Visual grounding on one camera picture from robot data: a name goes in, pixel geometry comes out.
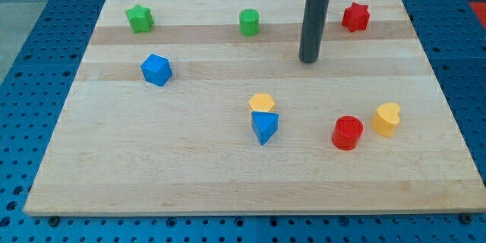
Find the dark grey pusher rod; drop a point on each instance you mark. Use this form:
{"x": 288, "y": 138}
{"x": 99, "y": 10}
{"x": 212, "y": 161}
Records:
{"x": 312, "y": 30}

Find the yellow hexagon block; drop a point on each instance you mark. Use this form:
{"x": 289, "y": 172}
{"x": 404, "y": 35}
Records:
{"x": 261, "y": 102}

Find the yellow heart block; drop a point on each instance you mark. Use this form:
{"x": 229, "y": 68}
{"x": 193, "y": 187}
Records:
{"x": 386, "y": 119}

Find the red star block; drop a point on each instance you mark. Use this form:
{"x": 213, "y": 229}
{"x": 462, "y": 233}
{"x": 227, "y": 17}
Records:
{"x": 356, "y": 17}

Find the green cylinder block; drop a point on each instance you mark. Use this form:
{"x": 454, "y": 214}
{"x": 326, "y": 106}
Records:
{"x": 249, "y": 22}

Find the red cylinder block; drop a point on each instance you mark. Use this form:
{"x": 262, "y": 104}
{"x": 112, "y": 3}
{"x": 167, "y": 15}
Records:
{"x": 347, "y": 132}

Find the blue triangle block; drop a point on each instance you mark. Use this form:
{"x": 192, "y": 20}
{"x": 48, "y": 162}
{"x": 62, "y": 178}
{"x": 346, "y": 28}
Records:
{"x": 265, "y": 125}

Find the wooden board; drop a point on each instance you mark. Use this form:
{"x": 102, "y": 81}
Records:
{"x": 125, "y": 147}

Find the blue cube block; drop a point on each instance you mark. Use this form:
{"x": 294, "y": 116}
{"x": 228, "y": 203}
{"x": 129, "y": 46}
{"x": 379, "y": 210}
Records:
{"x": 156, "y": 70}

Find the green star block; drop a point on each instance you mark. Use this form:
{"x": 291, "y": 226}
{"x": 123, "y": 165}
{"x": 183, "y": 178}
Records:
{"x": 140, "y": 19}

